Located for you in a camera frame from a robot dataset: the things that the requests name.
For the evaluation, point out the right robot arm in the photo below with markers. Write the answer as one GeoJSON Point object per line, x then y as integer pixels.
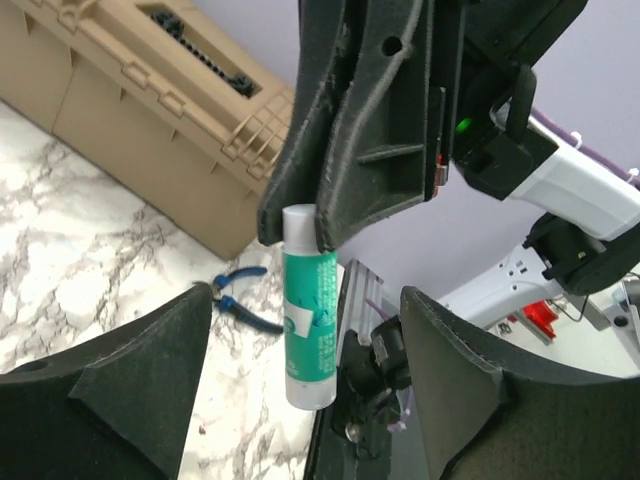
{"type": "Point", "coordinates": [588, 236]}

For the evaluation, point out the white green glue stick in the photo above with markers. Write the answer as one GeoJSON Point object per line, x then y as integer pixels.
{"type": "Point", "coordinates": [310, 297]}

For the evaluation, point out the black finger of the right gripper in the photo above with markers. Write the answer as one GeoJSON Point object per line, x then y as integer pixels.
{"type": "Point", "coordinates": [377, 162]}
{"type": "Point", "coordinates": [329, 34]}

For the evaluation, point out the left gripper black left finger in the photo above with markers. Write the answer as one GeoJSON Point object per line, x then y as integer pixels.
{"type": "Point", "coordinates": [115, 407]}

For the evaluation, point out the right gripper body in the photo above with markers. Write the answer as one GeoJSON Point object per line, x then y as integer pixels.
{"type": "Point", "coordinates": [481, 90]}

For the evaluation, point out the tan plastic tool case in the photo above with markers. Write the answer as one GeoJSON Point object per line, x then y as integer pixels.
{"type": "Point", "coordinates": [158, 96]}

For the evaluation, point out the blue handled pliers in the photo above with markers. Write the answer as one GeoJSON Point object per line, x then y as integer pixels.
{"type": "Point", "coordinates": [227, 304]}

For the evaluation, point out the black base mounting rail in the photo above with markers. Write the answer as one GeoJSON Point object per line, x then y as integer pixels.
{"type": "Point", "coordinates": [352, 438]}

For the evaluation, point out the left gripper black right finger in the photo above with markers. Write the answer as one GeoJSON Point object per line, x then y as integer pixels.
{"type": "Point", "coordinates": [491, 410]}

